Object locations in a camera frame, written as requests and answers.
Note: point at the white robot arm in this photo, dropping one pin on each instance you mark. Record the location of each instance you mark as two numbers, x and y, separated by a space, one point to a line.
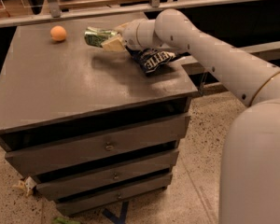
250 166

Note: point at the grey metal railing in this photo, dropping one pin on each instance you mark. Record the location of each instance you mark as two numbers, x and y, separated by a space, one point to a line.
115 6

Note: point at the grey drawer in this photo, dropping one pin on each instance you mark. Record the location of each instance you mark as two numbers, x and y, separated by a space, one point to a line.
75 184
122 193
52 157

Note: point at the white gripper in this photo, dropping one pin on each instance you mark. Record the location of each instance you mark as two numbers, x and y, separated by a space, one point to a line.
131 35

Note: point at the bottom grey drawer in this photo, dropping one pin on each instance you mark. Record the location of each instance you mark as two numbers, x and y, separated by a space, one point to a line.
122 193

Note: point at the green crushed can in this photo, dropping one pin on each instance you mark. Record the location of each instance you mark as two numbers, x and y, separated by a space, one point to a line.
96 36

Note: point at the grey drawer cabinet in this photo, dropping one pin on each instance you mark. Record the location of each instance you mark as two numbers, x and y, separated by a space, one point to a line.
56 92

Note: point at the orange fruit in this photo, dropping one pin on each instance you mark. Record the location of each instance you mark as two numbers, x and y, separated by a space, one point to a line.
58 33

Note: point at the top grey drawer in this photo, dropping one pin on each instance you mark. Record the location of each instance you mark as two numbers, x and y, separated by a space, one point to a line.
52 157

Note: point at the crumpled paper scrap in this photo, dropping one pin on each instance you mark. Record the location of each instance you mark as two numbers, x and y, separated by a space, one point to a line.
27 185

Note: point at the green object on floor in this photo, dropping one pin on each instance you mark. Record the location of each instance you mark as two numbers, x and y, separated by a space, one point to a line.
62 220

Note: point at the blue chip bag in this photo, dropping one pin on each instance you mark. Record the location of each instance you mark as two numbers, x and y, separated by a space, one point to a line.
150 60

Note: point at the middle grey drawer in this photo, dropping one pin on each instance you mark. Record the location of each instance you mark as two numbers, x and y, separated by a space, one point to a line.
75 184

